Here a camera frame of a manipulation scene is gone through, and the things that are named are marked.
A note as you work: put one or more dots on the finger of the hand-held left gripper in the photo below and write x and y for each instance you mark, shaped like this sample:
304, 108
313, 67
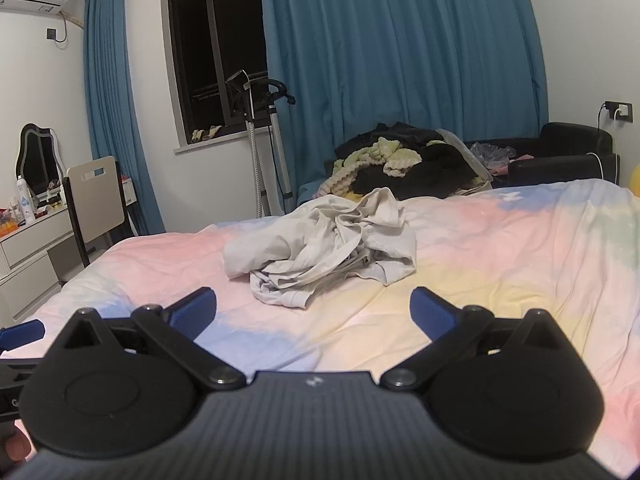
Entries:
22, 334

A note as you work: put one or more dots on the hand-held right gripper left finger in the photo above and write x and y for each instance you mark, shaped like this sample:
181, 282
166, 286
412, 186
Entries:
194, 312

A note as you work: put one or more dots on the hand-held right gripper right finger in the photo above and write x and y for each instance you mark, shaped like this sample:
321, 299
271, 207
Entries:
431, 312

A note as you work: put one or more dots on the light grey printed t-shirt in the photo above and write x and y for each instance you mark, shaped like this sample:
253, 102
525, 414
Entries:
310, 250

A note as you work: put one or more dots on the pile of dark clothes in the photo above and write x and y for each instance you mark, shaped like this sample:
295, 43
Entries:
430, 170

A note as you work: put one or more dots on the person's left hand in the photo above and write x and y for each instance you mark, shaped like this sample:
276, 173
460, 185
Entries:
12, 447

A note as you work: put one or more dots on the white dresser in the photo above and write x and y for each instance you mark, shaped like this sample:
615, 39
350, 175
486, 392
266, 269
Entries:
30, 250

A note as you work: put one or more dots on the pastel tie-dye bed blanket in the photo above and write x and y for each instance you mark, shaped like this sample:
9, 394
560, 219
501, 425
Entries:
500, 260

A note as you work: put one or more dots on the white spray bottle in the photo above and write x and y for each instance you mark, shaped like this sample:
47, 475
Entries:
25, 205

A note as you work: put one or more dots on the red white box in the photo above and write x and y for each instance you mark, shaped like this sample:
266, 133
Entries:
128, 191

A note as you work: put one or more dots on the beige black chair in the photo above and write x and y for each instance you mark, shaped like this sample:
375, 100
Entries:
95, 205

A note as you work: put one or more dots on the pale yellow fluffy blanket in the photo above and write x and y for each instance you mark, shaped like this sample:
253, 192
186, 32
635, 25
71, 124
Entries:
395, 160

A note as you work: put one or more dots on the blue cloth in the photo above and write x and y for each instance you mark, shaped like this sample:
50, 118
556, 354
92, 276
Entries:
310, 192

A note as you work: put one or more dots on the pink cloth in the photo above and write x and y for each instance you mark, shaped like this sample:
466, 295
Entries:
510, 165

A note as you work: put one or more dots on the clear plastic bag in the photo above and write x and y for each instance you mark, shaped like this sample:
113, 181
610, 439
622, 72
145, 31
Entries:
492, 152

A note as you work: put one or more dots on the wavy framed vanity mirror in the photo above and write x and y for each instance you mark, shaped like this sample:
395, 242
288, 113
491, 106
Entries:
37, 160

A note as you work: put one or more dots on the small cloths on windowsill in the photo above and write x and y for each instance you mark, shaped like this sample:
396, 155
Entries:
205, 134

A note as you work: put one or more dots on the garment steamer stand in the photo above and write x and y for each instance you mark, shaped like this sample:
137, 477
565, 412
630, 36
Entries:
276, 135

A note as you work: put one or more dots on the black sofa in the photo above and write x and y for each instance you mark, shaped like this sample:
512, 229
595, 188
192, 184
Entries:
565, 140

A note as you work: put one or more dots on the narrow blue curtain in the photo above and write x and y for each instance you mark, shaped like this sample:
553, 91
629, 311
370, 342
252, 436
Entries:
110, 110

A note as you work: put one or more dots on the yellow ball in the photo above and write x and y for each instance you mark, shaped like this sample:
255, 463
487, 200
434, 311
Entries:
635, 180

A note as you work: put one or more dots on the wide blue curtain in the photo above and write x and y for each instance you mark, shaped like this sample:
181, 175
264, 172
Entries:
400, 60

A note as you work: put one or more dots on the dark framed window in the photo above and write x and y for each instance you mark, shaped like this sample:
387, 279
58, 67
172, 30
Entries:
210, 35

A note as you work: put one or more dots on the wall socket with white charger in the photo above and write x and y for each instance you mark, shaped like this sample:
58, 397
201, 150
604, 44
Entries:
619, 111

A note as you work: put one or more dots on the black wall socket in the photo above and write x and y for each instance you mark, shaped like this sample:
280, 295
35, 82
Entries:
51, 33

